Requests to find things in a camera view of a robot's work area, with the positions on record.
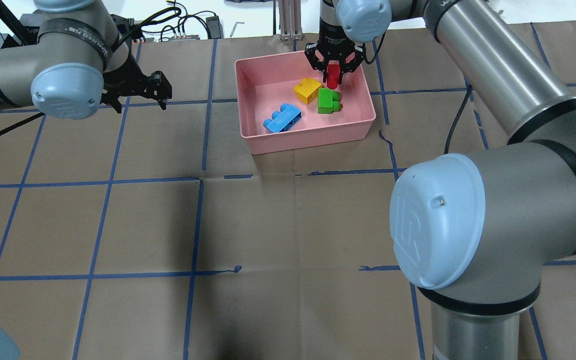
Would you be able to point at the green toy block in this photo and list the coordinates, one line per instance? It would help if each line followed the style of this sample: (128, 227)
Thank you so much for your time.
(329, 101)

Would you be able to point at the yellow toy block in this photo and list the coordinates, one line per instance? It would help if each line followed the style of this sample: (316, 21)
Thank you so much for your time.
(307, 90)

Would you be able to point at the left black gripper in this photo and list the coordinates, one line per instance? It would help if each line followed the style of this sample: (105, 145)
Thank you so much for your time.
(122, 76)

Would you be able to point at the red toy block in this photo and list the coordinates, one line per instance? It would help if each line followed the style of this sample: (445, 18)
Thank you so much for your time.
(333, 75)

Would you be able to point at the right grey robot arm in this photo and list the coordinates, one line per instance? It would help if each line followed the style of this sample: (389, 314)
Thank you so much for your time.
(348, 314)

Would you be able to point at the pink plastic box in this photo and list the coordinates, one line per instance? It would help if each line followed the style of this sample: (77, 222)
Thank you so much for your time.
(266, 83)

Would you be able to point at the black power adapter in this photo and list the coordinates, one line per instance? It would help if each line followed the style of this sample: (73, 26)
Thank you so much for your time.
(214, 25)

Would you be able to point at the blue toy block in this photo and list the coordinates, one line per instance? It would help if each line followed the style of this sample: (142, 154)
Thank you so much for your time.
(283, 119)

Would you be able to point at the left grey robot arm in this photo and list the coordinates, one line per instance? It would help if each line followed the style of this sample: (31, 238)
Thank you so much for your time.
(80, 61)

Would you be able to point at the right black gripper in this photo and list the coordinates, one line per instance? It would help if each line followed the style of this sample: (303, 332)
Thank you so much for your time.
(332, 32)

